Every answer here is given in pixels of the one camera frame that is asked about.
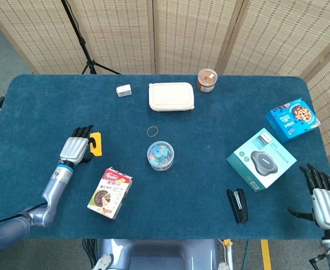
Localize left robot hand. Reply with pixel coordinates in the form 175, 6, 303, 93
59, 124, 101, 167

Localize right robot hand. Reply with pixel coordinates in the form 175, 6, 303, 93
287, 163, 330, 232

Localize yellow card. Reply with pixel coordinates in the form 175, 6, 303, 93
88, 131, 103, 157

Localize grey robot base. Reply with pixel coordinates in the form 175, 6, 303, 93
93, 238, 230, 270

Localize red and white snack box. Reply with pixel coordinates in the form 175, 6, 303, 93
87, 166, 133, 220

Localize white small box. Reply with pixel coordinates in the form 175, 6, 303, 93
116, 84, 133, 98

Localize teal speakerphone box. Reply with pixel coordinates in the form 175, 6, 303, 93
226, 127, 298, 193

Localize clear tub of binder clips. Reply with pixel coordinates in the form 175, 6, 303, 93
146, 141, 175, 172

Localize black stapler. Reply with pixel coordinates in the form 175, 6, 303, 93
226, 188, 250, 224

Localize blue cookie box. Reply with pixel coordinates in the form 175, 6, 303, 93
265, 97, 322, 143

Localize blue table mat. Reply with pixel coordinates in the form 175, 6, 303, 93
0, 74, 330, 241

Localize black tripod stand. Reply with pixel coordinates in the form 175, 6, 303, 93
60, 0, 122, 75

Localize white power strip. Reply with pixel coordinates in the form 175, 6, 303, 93
222, 239, 234, 270

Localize cream lidded food container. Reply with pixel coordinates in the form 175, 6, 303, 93
148, 82, 196, 113

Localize brown sauce jar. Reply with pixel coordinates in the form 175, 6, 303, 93
196, 68, 219, 93

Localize bamboo folding screen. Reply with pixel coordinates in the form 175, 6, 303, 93
0, 0, 330, 197

